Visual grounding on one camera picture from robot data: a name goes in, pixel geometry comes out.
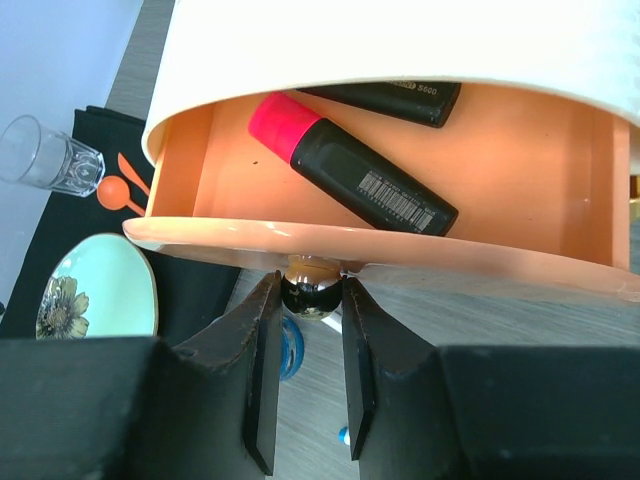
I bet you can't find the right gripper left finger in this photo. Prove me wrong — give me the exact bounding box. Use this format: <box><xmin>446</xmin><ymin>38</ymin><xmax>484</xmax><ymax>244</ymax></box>
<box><xmin>1</xmin><ymin>272</ymin><xmax>283</xmax><ymax>479</ymax></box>

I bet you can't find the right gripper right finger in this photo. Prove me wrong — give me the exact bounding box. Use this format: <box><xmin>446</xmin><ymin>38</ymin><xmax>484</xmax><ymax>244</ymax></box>
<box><xmin>342</xmin><ymin>278</ymin><xmax>639</xmax><ymax>479</ymax></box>

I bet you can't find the pink black highlighter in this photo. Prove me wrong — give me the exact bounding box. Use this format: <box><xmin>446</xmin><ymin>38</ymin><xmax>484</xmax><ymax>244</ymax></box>
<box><xmin>248</xmin><ymin>93</ymin><xmax>458</xmax><ymax>236</ymax></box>

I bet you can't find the cream round drawer cabinet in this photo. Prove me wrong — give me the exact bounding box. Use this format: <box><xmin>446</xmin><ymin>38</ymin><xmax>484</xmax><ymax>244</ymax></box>
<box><xmin>123</xmin><ymin>1</ymin><xmax>639</xmax><ymax>305</ymax></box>

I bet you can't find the blue black highlighter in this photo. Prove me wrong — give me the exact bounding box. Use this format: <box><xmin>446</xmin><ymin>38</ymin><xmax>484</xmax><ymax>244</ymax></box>
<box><xmin>299</xmin><ymin>80</ymin><xmax>461</xmax><ymax>128</ymax></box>

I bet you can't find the white marker blue cap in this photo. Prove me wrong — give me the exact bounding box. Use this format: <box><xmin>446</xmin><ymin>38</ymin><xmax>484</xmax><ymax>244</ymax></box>
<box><xmin>339</xmin><ymin>426</ymin><xmax>350</xmax><ymax>446</ymax></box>

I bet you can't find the pale green plate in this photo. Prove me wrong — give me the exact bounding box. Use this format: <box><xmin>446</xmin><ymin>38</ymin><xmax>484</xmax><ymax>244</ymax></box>
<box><xmin>35</xmin><ymin>233</ymin><xmax>158</xmax><ymax>340</ymax></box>

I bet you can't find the blue white round tin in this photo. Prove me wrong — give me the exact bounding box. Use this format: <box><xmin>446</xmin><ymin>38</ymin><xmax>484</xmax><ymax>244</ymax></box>
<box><xmin>280</xmin><ymin>316</ymin><xmax>305</xmax><ymax>381</ymax></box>

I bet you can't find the orange plastic spoon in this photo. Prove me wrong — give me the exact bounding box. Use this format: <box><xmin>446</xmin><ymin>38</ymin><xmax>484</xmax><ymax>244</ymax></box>
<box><xmin>96</xmin><ymin>175</ymin><xmax>145</xmax><ymax>216</ymax></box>

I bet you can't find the clear glass cup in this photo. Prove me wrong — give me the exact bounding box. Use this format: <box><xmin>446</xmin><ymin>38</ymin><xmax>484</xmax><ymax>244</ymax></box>
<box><xmin>1</xmin><ymin>115</ymin><xmax>106</xmax><ymax>198</ymax></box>

